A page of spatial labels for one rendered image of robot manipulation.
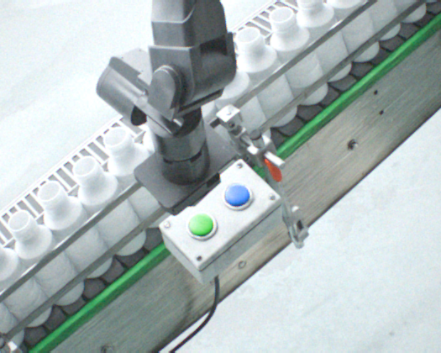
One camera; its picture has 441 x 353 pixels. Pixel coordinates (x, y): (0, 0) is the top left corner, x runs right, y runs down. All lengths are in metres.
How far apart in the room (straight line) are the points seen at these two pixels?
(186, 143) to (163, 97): 0.07
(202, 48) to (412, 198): 1.74
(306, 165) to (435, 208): 1.15
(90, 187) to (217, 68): 0.41
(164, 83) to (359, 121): 0.64
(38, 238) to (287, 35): 0.46
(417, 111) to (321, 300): 0.97
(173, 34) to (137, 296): 0.57
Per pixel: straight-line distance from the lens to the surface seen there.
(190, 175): 1.13
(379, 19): 1.61
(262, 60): 1.47
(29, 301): 1.43
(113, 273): 1.47
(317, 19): 1.51
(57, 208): 1.38
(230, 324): 2.62
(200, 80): 1.02
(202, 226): 1.30
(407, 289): 2.55
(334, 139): 1.59
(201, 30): 1.01
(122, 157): 1.40
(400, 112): 1.68
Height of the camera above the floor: 2.06
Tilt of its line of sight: 44 degrees down
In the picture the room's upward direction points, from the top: 25 degrees counter-clockwise
